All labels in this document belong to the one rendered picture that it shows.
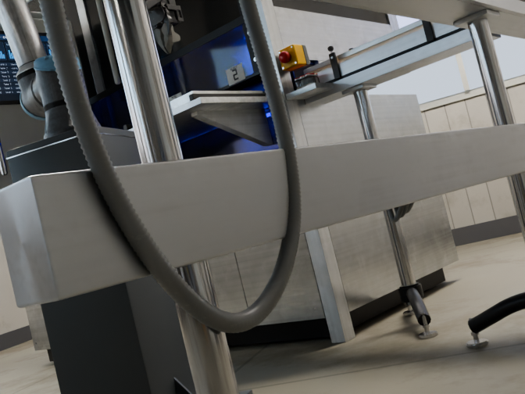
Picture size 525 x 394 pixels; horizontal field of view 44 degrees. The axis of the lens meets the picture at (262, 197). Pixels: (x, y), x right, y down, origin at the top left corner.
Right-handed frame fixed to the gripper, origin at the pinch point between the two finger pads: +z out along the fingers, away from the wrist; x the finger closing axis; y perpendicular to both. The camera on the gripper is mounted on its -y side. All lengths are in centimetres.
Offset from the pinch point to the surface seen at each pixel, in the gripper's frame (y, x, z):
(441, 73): 291, 38, -12
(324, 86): 44, -26, 20
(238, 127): 22.2, -2.4, 27.3
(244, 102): 18.1, -10.9, 20.9
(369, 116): 54, -34, 34
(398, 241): 53, -33, 78
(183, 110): -1.5, -2.7, 20.9
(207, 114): 8.8, -2.4, 22.3
